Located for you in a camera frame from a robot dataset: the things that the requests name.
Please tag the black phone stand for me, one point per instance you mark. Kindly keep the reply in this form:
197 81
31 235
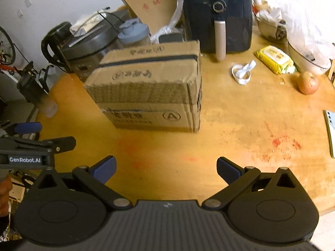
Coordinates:
170 38

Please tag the wooden chair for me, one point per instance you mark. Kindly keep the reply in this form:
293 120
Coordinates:
332 70

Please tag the clear plastic packet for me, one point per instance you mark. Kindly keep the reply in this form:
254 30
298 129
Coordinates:
86 22

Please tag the person's left hand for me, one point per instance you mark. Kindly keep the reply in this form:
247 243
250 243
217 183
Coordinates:
5 196

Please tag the cardboard lid with black tape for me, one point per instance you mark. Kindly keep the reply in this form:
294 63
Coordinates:
146 65

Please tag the white bowl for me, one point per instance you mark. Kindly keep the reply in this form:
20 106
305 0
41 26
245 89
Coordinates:
306 62

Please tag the translucent plastic cup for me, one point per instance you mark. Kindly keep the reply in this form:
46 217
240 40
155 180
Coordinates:
48 107

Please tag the white elastic band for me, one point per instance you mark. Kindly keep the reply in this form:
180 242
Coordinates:
248 67

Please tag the bowl with plastic bag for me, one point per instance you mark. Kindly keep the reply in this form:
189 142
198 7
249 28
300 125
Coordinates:
303 23

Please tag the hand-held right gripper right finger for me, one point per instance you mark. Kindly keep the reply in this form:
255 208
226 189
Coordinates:
227 169

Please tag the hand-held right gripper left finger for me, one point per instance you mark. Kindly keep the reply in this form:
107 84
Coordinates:
104 168

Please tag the white printed plastic bag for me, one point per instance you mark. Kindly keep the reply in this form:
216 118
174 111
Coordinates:
167 28

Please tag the bowl of scraps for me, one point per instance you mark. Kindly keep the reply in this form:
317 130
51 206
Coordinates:
272 28

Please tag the yellow wet wipes pack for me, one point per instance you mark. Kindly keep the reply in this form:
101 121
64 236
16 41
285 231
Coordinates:
273 57

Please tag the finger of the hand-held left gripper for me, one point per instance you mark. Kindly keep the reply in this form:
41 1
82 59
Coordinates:
26 127
61 143

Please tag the silver rice cooker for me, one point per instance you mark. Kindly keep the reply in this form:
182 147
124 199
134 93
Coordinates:
86 47

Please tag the bicycle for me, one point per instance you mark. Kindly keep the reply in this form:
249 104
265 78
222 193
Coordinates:
14 49

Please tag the large brown cardboard carton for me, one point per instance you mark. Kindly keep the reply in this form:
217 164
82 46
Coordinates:
151 2

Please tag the dark blue air fryer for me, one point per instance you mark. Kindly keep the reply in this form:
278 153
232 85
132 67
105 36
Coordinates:
235 26

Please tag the cardboard box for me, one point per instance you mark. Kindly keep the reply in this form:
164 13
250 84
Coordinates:
146 119

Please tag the wooden desktop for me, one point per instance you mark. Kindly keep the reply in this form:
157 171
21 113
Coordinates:
235 141

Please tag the white smartphone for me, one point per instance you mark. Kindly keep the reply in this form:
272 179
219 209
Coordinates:
331 136

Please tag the apple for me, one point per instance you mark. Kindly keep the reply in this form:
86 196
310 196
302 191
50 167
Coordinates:
308 83

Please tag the plastic bottle with grey lid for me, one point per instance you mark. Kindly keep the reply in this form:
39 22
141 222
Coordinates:
133 31

